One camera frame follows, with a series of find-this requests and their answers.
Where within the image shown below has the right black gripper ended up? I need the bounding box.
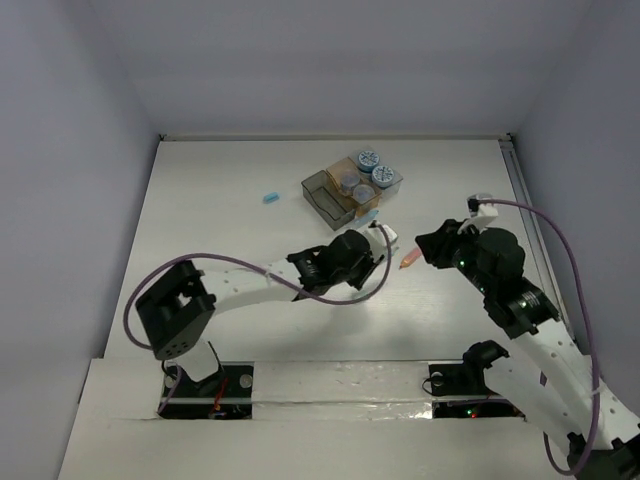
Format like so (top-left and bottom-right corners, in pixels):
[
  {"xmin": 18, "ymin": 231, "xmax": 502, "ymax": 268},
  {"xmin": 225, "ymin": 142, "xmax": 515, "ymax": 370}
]
[{"xmin": 413, "ymin": 218, "xmax": 493, "ymax": 294}]

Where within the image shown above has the orange highlighter marker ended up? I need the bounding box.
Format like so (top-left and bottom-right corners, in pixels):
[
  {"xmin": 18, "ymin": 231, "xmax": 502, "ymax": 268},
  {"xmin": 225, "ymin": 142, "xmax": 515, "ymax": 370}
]
[{"xmin": 399, "ymin": 247, "xmax": 422, "ymax": 270}]

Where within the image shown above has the clear jar of pins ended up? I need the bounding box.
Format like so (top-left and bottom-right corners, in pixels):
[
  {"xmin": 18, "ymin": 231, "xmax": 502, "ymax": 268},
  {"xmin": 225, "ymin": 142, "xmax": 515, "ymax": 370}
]
[
  {"xmin": 339, "ymin": 170, "xmax": 361, "ymax": 195},
  {"xmin": 351, "ymin": 183, "xmax": 376, "ymax": 205}
]

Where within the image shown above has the blue lidded round tin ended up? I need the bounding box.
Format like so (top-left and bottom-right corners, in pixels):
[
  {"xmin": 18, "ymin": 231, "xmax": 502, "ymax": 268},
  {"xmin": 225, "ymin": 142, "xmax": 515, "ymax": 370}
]
[{"xmin": 356, "ymin": 150, "xmax": 380, "ymax": 173}]

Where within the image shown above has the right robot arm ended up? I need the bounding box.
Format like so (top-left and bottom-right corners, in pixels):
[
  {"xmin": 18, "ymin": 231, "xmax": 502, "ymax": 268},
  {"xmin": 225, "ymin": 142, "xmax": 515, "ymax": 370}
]
[{"xmin": 415, "ymin": 219, "xmax": 639, "ymax": 479}]

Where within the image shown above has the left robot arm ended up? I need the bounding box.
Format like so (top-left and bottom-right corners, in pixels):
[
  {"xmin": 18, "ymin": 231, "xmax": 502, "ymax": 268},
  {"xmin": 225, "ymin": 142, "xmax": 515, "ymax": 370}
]
[{"xmin": 123, "ymin": 221, "xmax": 398, "ymax": 362}]

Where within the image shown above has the blue highlighter marker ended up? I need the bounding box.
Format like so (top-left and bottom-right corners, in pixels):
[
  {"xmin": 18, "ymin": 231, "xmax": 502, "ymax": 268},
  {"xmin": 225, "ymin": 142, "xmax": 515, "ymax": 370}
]
[{"xmin": 353, "ymin": 209, "xmax": 379, "ymax": 229}]

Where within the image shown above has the amber plastic container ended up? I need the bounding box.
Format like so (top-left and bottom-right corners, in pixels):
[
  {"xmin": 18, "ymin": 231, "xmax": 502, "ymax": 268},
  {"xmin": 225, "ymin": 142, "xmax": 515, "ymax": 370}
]
[{"xmin": 326, "ymin": 157, "xmax": 382, "ymax": 218}]

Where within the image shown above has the dark grey plastic container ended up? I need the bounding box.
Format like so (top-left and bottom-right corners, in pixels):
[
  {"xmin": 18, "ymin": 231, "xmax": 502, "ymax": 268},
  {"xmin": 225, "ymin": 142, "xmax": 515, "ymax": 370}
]
[{"xmin": 301, "ymin": 170, "xmax": 356, "ymax": 231}]

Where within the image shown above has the clear plastic container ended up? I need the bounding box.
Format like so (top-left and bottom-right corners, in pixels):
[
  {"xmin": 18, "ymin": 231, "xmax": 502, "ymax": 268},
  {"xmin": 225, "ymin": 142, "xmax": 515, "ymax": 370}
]
[{"xmin": 350, "ymin": 147, "xmax": 403, "ymax": 202}]

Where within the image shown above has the blue marker cap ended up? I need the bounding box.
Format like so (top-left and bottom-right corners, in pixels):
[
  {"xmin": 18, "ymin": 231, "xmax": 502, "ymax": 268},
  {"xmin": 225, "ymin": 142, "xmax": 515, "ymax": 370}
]
[{"xmin": 263, "ymin": 192, "xmax": 280, "ymax": 204}]

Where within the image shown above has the silver foil tape strip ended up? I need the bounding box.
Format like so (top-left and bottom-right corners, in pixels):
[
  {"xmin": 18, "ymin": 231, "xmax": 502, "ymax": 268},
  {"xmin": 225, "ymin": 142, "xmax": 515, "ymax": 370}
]
[{"xmin": 251, "ymin": 361, "xmax": 433, "ymax": 421}]

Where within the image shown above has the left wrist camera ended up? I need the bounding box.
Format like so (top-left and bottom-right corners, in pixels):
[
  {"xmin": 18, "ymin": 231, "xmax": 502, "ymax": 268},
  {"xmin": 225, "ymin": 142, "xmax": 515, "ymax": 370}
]
[{"xmin": 363, "ymin": 221, "xmax": 398, "ymax": 257}]

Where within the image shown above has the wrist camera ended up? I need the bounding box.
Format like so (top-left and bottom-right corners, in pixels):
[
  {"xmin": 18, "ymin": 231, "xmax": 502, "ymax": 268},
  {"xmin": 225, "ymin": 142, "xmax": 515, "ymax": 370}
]
[
  {"xmin": 363, "ymin": 221, "xmax": 398, "ymax": 257},
  {"xmin": 467, "ymin": 193, "xmax": 499, "ymax": 230}
]

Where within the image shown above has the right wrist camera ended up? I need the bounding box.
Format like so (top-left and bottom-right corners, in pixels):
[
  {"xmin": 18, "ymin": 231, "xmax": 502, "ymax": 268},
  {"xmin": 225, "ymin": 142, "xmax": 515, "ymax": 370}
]
[{"xmin": 467, "ymin": 193, "xmax": 499, "ymax": 230}]

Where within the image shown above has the aluminium rail right edge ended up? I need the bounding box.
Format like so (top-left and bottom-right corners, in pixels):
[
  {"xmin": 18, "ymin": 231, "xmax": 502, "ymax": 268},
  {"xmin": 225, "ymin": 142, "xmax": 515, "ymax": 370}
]
[{"xmin": 498, "ymin": 134, "xmax": 576, "ymax": 340}]

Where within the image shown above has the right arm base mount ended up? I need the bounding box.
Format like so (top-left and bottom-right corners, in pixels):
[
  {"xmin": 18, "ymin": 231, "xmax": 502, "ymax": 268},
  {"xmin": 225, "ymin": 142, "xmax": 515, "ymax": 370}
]
[{"xmin": 421, "ymin": 340, "xmax": 524, "ymax": 419}]

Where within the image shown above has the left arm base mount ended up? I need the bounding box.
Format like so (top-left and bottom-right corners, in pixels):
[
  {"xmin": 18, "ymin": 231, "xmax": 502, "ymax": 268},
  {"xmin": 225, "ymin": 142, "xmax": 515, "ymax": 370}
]
[{"xmin": 158, "ymin": 362, "xmax": 254, "ymax": 420}]

